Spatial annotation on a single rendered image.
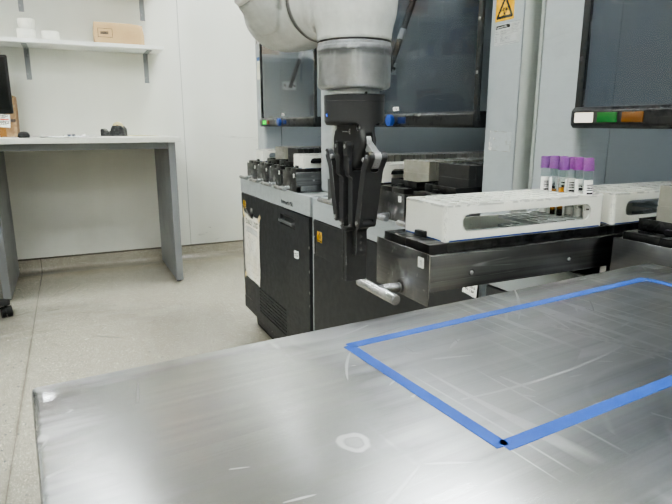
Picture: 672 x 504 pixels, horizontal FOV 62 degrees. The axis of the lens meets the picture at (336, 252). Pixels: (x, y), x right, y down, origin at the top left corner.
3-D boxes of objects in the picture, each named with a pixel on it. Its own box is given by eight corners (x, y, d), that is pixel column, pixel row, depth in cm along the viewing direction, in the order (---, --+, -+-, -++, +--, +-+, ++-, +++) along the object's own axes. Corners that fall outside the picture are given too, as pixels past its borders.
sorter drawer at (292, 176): (433, 181, 237) (434, 159, 235) (453, 184, 224) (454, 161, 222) (271, 189, 206) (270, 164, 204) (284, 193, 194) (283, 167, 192)
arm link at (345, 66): (369, 50, 73) (369, 97, 74) (305, 46, 69) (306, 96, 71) (406, 41, 65) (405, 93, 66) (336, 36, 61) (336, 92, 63)
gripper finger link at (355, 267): (364, 226, 73) (366, 227, 72) (363, 277, 74) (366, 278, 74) (343, 228, 72) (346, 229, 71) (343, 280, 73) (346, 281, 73)
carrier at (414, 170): (435, 186, 137) (436, 161, 135) (428, 186, 136) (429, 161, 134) (409, 182, 147) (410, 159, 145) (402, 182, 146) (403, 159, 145)
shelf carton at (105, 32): (94, 42, 339) (93, 21, 337) (94, 47, 359) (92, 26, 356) (144, 45, 351) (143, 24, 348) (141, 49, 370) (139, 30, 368)
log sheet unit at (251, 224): (245, 277, 268) (242, 203, 260) (262, 292, 244) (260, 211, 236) (240, 278, 267) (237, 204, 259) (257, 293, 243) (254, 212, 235)
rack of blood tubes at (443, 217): (551, 223, 95) (554, 187, 93) (601, 234, 86) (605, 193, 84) (403, 238, 82) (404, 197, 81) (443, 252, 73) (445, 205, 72)
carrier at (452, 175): (475, 192, 123) (477, 165, 122) (468, 193, 122) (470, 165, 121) (444, 187, 133) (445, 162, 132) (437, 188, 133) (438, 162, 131)
